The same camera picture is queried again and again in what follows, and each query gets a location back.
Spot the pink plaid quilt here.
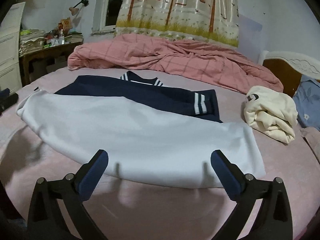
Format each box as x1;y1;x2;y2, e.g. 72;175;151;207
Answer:
67;34;284;94

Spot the tree print curtain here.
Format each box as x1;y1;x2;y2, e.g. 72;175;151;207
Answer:
115;0;239;48

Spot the pink bed sheet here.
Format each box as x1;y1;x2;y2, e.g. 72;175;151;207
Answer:
0;65;320;240

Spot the white drawer cabinet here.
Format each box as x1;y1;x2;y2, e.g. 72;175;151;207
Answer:
0;2;25;94

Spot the mauve pillow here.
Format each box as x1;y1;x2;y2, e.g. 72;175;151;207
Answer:
300;127;320;161

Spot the dark wooden desk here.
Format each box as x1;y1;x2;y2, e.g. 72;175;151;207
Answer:
19;42;83;87

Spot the blue floral pillow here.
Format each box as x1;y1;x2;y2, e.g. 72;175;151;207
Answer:
293;75;320;131

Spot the white wooden headboard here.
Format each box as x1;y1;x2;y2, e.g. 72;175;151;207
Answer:
258;50;320;97

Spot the cream folded sweatshirt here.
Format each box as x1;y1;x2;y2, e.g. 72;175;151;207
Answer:
244;86;298;144

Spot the window with white frame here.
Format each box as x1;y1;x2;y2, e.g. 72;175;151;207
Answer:
92;0;123;35

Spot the white navy varsity jacket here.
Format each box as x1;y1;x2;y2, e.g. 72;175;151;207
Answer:
17;72;265;189

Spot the pink wall lamp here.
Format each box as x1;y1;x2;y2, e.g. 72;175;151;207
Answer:
69;0;89;16

